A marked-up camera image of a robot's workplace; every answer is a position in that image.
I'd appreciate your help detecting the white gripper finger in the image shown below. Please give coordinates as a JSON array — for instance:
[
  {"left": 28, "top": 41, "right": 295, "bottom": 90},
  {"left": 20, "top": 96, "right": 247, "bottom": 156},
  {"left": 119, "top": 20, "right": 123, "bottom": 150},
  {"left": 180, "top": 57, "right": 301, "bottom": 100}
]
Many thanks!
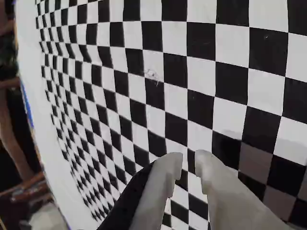
[{"left": 194, "top": 149, "right": 307, "bottom": 230}]

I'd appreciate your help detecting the blue tape strip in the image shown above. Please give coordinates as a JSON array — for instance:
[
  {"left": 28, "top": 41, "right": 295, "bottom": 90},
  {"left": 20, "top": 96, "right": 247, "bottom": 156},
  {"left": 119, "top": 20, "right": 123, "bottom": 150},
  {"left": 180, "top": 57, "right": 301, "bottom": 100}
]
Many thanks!
[{"left": 20, "top": 80, "right": 34, "bottom": 127}]

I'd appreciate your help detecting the black white checkered mat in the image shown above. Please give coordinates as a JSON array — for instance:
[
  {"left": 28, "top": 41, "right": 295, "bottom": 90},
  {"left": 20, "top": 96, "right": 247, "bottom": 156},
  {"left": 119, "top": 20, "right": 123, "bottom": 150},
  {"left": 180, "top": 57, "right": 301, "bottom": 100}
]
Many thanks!
[{"left": 13, "top": 0, "right": 307, "bottom": 230}]

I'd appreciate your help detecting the brown wooden chair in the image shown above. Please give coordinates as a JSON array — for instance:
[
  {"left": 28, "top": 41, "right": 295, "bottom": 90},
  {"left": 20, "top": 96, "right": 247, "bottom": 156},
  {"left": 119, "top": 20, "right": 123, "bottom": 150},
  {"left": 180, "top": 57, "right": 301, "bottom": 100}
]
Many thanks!
[{"left": 0, "top": 78, "right": 53, "bottom": 209}]

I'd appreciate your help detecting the gripper finger black mount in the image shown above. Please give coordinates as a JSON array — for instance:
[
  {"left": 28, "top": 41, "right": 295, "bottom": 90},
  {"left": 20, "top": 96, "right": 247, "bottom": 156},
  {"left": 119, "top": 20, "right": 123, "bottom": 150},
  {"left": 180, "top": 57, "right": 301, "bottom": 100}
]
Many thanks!
[{"left": 97, "top": 152, "right": 184, "bottom": 230}]

